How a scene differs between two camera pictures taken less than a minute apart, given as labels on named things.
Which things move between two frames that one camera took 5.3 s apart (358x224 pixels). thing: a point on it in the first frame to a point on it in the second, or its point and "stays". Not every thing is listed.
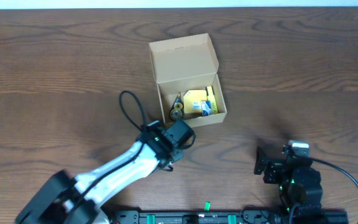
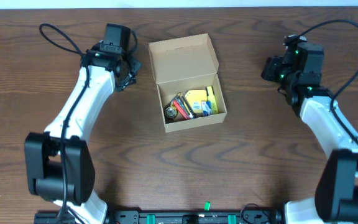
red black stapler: [170, 165] to [182, 104]
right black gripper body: [275, 175] to [276, 71]
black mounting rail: [189, 216] stays
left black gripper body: [180, 152] to [133, 66]
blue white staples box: [206, 107] stays
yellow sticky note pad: [192, 99] stays
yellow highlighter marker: [211, 98] stays
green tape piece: [207, 206] stays
